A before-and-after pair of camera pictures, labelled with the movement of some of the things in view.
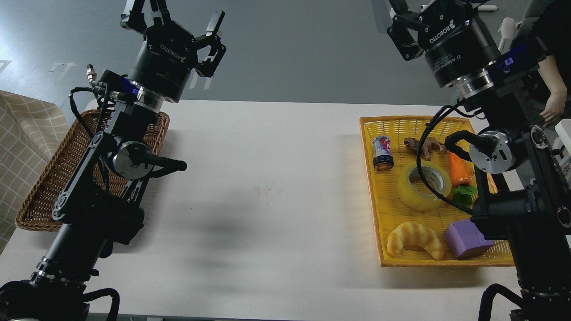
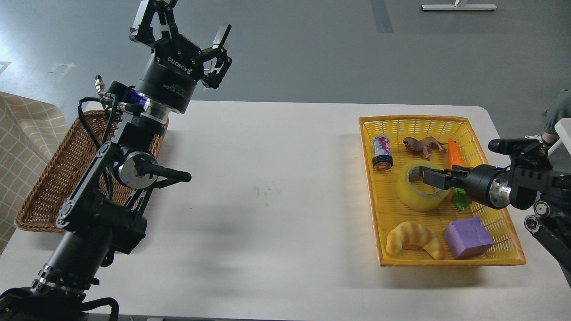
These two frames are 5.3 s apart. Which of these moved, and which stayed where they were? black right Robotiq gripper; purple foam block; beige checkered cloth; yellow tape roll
Moved: black right Robotiq gripper
Stayed: purple foam block; yellow tape roll; beige checkered cloth
